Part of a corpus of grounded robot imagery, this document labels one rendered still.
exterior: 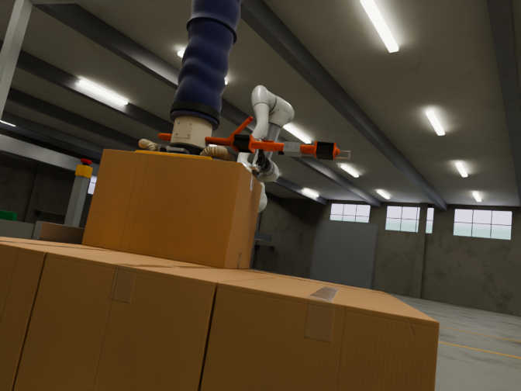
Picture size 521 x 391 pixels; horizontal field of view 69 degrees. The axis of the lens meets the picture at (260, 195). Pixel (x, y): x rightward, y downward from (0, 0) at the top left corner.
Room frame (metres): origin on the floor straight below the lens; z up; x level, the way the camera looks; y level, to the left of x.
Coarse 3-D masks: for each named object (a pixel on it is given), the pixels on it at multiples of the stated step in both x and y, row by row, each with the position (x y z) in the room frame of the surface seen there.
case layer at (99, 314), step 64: (0, 256) 0.87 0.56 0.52; (64, 256) 0.83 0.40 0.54; (128, 256) 1.20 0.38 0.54; (0, 320) 0.86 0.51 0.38; (64, 320) 0.82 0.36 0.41; (128, 320) 0.79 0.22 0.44; (192, 320) 0.75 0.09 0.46; (256, 320) 0.72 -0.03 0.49; (320, 320) 0.69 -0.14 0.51; (384, 320) 0.67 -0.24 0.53; (0, 384) 0.85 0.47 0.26; (64, 384) 0.82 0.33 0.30; (128, 384) 0.78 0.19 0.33; (192, 384) 0.75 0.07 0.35; (256, 384) 0.72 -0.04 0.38; (320, 384) 0.69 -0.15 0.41; (384, 384) 0.67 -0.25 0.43
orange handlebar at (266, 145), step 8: (160, 136) 1.64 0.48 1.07; (168, 136) 1.63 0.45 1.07; (216, 144) 1.62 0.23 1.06; (224, 144) 1.61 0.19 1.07; (256, 144) 1.54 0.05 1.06; (264, 144) 1.52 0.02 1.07; (272, 144) 1.52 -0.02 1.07; (280, 144) 1.51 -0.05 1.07; (304, 152) 1.53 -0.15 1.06; (312, 152) 1.52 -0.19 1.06; (336, 152) 1.46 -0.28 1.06
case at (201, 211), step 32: (128, 160) 1.50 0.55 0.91; (160, 160) 1.47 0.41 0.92; (192, 160) 1.44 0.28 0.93; (96, 192) 1.52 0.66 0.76; (128, 192) 1.49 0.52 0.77; (160, 192) 1.46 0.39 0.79; (192, 192) 1.43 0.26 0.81; (224, 192) 1.40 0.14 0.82; (256, 192) 1.68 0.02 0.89; (96, 224) 1.51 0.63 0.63; (128, 224) 1.48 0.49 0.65; (160, 224) 1.45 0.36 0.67; (192, 224) 1.42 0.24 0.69; (224, 224) 1.40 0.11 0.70; (160, 256) 1.45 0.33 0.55; (192, 256) 1.42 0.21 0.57; (224, 256) 1.39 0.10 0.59
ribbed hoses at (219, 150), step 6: (144, 144) 1.56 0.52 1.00; (150, 144) 1.56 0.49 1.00; (156, 144) 1.65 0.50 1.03; (150, 150) 1.56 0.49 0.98; (156, 150) 1.58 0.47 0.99; (204, 150) 1.49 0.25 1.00; (210, 150) 1.49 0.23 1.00; (216, 150) 1.49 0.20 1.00; (222, 150) 1.50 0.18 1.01; (210, 156) 1.51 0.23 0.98; (216, 156) 1.59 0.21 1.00; (222, 156) 1.55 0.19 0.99; (228, 156) 1.60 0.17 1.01
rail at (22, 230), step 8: (0, 224) 1.44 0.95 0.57; (8, 224) 1.43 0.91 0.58; (16, 224) 1.42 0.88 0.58; (24, 224) 1.41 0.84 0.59; (32, 224) 1.40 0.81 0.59; (0, 232) 1.44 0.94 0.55; (8, 232) 1.43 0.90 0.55; (16, 232) 1.42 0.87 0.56; (24, 232) 1.41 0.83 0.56; (32, 232) 1.40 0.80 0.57
